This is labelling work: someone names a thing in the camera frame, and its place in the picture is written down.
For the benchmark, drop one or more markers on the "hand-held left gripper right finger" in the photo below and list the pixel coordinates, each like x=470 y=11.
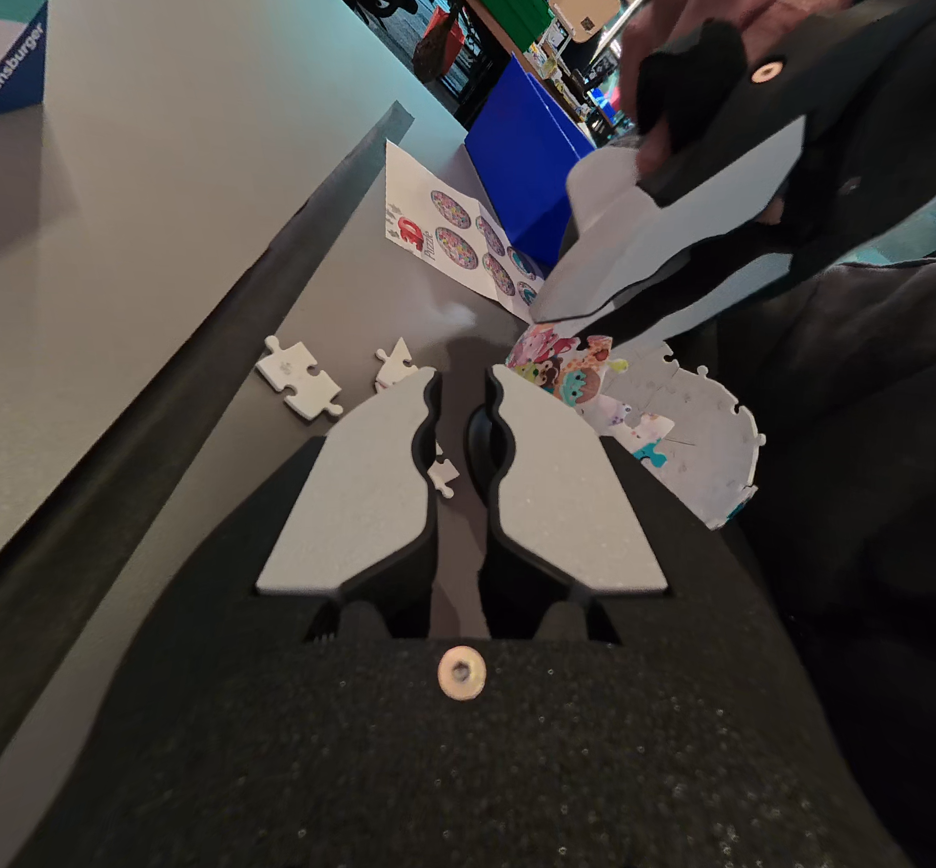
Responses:
x=571 y=517

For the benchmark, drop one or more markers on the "colourful puzzle box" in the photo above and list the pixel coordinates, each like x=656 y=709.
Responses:
x=22 y=20

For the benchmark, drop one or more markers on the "colourful puzzle ball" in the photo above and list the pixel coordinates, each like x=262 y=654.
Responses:
x=702 y=429

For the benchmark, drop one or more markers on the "two joined white puzzle pieces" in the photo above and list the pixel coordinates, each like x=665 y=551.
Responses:
x=395 y=366

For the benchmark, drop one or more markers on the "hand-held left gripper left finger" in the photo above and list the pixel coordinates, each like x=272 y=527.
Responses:
x=351 y=517

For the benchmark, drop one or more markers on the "blue plastic bin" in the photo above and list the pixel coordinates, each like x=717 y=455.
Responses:
x=527 y=151

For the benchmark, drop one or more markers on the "white puzzle leaflet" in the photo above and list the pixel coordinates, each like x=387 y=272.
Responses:
x=446 y=225

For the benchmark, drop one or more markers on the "single white puzzle piece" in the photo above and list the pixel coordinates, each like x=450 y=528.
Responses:
x=300 y=378
x=442 y=476

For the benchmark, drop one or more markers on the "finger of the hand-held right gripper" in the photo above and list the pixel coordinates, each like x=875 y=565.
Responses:
x=644 y=246
x=702 y=305

